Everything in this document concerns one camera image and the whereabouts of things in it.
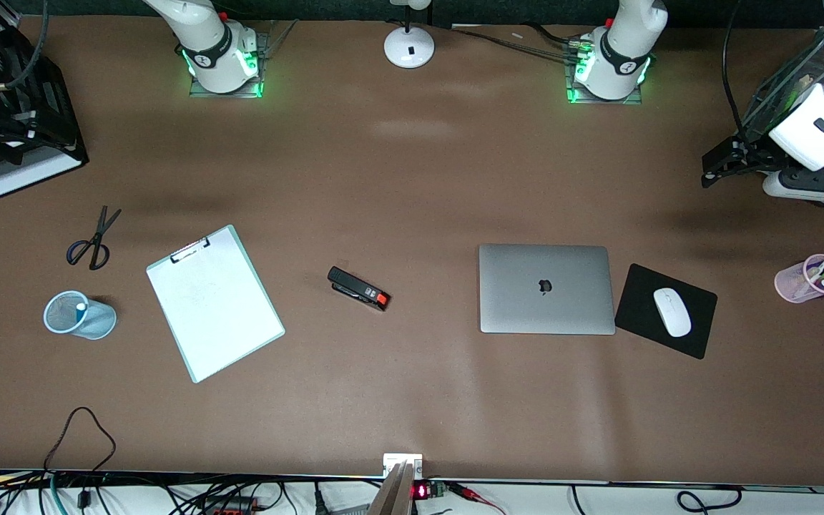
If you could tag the silver laptop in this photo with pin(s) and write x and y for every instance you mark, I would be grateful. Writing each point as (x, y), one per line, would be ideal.
(519, 300)

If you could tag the black stacked paper tray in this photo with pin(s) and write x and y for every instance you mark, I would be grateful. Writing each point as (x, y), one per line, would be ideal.
(26, 175)

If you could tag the black mesh desk organizer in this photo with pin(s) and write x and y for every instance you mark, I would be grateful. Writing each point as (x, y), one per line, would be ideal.
(787, 86)

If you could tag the pink translucent pen cup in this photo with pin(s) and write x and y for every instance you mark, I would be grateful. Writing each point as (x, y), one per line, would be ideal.
(791, 282)

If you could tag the black scissors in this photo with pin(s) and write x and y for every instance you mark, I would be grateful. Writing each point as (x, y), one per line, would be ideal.
(99, 232)

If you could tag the white computer mouse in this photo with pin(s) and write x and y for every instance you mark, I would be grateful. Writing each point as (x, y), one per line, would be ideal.
(672, 312)

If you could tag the black mouse pad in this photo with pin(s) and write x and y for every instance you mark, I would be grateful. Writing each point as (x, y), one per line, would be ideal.
(637, 307)

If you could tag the light blue mesh pen cup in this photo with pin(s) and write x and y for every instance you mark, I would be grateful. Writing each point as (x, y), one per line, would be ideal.
(97, 322)

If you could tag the pale green clipboard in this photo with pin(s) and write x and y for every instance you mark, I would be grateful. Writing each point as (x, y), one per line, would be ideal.
(240, 250)

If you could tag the white paper sheet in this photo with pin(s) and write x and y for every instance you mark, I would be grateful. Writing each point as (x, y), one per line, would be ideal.
(226, 315)

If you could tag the white round lamp base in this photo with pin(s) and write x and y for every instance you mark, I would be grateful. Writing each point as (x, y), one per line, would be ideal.
(409, 47)

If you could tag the black stapler with red tip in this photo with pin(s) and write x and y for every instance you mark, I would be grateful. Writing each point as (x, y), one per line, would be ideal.
(358, 288)

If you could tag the red display circuit board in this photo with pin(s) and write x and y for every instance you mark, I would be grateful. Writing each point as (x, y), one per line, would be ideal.
(426, 491)

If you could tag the white small box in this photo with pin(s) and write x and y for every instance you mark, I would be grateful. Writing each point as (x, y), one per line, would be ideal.
(394, 459)

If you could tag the wooden bars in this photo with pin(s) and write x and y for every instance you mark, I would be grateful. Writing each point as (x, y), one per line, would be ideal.
(394, 493)

